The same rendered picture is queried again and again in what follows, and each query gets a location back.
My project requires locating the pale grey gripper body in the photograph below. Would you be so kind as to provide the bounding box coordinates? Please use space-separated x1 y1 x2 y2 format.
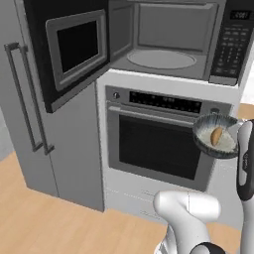
235 118 248 129

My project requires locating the orange sweet potato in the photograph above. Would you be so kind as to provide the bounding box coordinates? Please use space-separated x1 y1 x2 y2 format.
210 126 224 147

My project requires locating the grey ceramic bowl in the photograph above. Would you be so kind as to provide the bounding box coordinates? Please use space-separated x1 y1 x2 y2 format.
191 113 241 160

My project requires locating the oven door with dark window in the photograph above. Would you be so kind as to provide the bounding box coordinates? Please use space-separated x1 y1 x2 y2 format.
106 101 216 192

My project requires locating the glass microwave turntable plate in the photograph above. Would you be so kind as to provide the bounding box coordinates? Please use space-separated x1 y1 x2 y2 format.
126 49 198 70

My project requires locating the black and steel microwave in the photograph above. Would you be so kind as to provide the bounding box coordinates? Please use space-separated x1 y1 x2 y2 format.
108 0 254 87

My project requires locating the black microwave door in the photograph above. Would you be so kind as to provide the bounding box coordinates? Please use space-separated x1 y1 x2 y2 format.
23 0 111 114

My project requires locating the white oven housing cabinet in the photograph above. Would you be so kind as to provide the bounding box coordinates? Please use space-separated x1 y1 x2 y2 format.
94 68 248 230

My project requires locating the steel built-in oven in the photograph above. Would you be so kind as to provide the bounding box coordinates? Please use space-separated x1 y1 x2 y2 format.
104 84 233 193

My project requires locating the white drawer front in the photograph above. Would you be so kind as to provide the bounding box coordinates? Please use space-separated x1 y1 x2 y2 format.
104 184 212 226

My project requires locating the grey steel fridge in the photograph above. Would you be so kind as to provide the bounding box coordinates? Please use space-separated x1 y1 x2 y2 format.
0 0 106 213

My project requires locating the steel oven door handle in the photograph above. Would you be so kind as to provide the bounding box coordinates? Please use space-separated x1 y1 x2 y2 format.
108 105 196 128

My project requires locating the dark grey fridge handle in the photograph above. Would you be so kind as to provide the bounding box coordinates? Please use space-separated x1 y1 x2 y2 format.
19 44 56 156
3 42 45 154

